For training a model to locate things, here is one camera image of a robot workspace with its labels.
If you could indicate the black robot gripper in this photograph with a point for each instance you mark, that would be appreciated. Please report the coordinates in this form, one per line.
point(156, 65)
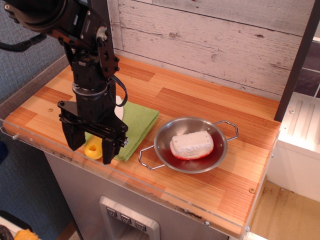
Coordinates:
point(94, 113)

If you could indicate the yellow handled toy knife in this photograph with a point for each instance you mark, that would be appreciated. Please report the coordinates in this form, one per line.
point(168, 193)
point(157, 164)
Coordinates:
point(93, 147)

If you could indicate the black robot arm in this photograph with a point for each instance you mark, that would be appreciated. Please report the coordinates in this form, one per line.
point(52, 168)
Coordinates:
point(83, 29)

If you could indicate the green folded cloth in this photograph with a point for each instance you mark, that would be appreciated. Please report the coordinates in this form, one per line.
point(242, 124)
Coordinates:
point(140, 120)

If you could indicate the clear acrylic table guard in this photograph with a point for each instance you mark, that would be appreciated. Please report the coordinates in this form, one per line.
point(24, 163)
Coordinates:
point(225, 196)

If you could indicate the grey toy fridge cabinet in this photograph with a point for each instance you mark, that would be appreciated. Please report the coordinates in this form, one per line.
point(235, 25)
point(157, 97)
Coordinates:
point(82, 189)

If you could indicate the silver dispenser button panel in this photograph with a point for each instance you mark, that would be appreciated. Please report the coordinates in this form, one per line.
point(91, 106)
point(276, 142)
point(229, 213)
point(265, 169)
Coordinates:
point(124, 223)

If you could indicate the white red toy food piece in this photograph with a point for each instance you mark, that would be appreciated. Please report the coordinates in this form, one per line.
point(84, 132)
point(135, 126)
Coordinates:
point(191, 146)

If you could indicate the orange object bottom left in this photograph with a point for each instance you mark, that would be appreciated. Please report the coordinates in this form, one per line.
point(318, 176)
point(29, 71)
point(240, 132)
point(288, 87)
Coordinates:
point(26, 234)

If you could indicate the dark woven object bottom left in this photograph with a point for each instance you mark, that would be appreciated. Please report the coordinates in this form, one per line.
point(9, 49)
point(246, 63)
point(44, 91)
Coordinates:
point(5, 233)

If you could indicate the white toy sink unit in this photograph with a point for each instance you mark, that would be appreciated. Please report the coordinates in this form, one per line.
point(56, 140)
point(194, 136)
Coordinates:
point(295, 161)

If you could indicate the silver metal bowl with handles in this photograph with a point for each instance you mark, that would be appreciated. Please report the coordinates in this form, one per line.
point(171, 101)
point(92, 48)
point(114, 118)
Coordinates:
point(187, 125)

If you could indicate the dark right shelf post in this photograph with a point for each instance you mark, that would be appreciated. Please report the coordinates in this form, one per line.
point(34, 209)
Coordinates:
point(302, 53)

